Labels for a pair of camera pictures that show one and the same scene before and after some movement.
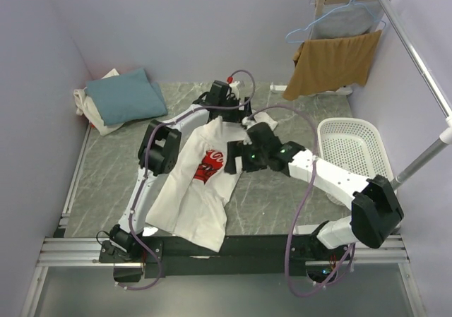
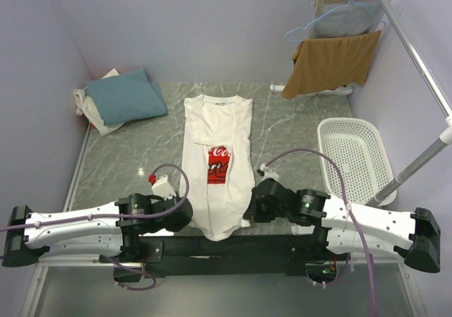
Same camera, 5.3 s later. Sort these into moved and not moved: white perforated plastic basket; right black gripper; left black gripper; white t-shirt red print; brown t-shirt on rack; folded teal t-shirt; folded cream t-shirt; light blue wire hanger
Moved: right black gripper; white t-shirt red print; left black gripper
Not moved: light blue wire hanger; folded cream t-shirt; folded teal t-shirt; white perforated plastic basket; brown t-shirt on rack
